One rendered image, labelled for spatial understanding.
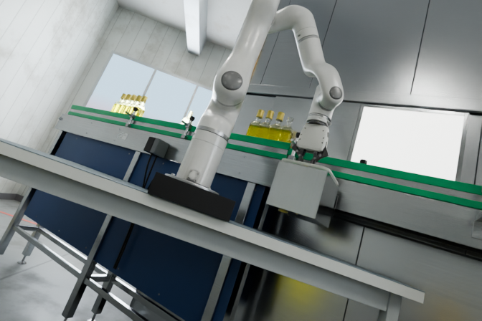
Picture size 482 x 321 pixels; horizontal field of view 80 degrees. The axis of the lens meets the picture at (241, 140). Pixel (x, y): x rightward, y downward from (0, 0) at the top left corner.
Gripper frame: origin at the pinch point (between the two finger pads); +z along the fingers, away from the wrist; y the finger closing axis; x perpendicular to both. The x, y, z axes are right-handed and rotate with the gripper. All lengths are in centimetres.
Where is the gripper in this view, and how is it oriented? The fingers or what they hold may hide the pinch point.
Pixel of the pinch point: (305, 164)
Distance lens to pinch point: 104.9
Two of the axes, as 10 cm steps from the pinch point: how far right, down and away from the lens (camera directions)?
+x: -4.2, -3.8, -8.3
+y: -8.5, -1.7, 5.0
